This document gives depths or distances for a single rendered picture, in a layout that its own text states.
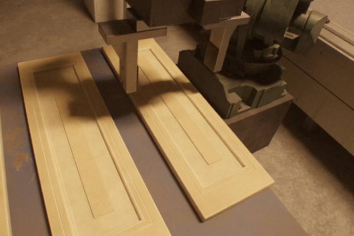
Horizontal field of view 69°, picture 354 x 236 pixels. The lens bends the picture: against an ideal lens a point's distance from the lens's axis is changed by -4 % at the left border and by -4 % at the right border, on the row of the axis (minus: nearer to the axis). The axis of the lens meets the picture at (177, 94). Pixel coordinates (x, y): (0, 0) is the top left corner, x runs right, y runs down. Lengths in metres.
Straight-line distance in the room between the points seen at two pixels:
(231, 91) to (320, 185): 1.03
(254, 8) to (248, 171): 0.85
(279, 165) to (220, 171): 1.53
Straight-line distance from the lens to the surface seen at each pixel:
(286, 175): 2.12
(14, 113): 0.79
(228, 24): 0.67
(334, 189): 2.25
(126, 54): 0.57
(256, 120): 1.74
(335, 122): 2.12
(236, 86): 1.53
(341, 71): 2.00
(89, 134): 0.67
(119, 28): 0.56
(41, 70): 0.88
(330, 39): 1.99
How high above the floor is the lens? 1.56
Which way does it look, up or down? 41 degrees down
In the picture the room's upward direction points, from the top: 9 degrees clockwise
